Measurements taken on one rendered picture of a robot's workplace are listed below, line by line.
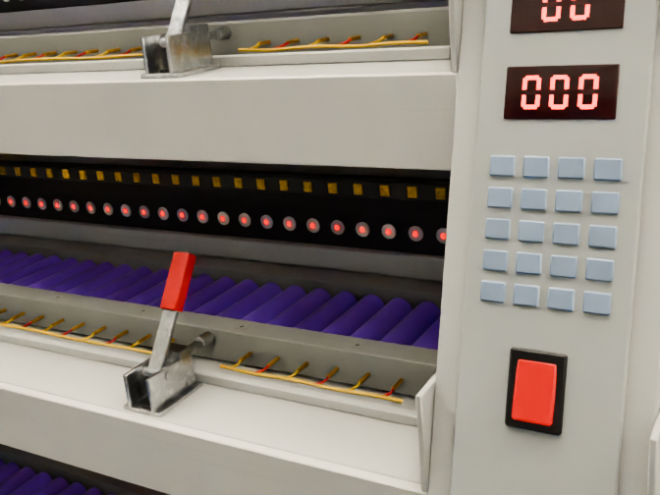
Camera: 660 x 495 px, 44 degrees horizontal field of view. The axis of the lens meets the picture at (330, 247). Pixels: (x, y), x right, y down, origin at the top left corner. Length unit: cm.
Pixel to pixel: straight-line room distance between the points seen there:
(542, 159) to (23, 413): 36
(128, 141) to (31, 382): 17
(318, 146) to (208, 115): 7
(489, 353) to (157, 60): 25
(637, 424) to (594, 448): 2
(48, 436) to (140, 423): 9
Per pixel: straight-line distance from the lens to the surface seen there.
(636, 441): 36
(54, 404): 53
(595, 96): 35
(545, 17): 36
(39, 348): 60
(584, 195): 35
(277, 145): 42
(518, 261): 35
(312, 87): 41
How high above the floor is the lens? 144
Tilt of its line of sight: 3 degrees down
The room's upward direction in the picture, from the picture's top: 4 degrees clockwise
